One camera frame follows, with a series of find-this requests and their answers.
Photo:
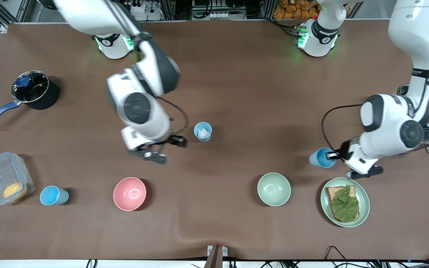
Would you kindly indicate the yellow round food piece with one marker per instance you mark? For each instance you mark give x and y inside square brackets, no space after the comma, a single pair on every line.
[14,191]

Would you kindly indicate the toast slice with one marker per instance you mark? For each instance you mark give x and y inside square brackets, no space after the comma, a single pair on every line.
[331,193]

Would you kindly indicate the pale green bowl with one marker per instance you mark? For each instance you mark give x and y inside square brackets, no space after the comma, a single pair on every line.
[274,189]

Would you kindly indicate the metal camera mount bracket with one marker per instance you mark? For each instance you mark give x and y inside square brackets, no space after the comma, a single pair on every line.
[215,257]

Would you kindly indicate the crumpled white paper ball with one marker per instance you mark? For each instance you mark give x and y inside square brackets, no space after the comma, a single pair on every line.
[203,132]

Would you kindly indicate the blue cup holding white paper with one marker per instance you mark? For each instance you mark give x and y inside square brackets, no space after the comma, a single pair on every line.
[203,139]

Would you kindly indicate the pale green plate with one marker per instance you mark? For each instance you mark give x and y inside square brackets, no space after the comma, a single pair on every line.
[364,203]

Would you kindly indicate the white power strip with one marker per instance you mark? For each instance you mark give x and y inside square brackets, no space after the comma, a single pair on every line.
[142,7]

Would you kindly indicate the pink bowl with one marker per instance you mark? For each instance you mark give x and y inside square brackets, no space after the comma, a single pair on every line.
[129,193]

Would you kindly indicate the green lettuce leaf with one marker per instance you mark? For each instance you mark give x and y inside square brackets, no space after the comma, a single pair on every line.
[346,204]

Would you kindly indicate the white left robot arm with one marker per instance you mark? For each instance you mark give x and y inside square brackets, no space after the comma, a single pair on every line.
[415,22]

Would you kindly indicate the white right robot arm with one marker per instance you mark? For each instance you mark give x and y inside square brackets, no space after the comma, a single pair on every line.
[88,15]

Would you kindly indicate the glass lid with blue knob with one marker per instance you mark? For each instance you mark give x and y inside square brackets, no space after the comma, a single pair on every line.
[30,87]

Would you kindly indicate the bag of orange snacks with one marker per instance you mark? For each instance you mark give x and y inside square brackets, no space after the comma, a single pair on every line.
[292,9]

